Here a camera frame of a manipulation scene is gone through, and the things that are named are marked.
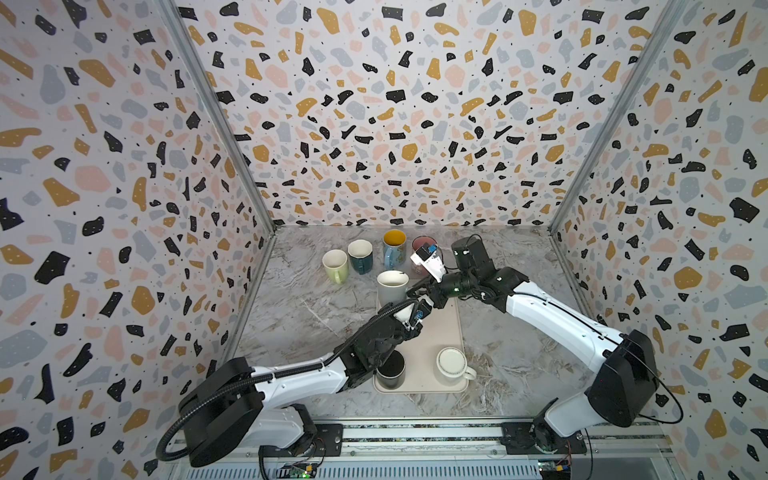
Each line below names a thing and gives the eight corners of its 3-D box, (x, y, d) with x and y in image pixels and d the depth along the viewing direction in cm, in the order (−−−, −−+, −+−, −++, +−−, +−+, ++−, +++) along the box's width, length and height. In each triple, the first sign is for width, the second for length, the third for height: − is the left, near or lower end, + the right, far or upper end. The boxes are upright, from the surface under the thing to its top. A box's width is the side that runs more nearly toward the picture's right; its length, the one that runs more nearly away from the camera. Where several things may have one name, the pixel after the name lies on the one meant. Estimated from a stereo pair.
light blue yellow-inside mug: (383, 275, 109) (382, 256, 100) (384, 248, 117) (383, 229, 109) (406, 275, 109) (406, 256, 101) (405, 249, 117) (406, 229, 109)
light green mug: (324, 291, 104) (318, 273, 96) (329, 267, 111) (324, 249, 103) (347, 291, 104) (343, 273, 96) (350, 268, 111) (347, 249, 103)
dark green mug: (349, 281, 107) (345, 263, 98) (352, 258, 114) (349, 239, 106) (372, 282, 107) (370, 263, 99) (374, 258, 114) (372, 239, 106)
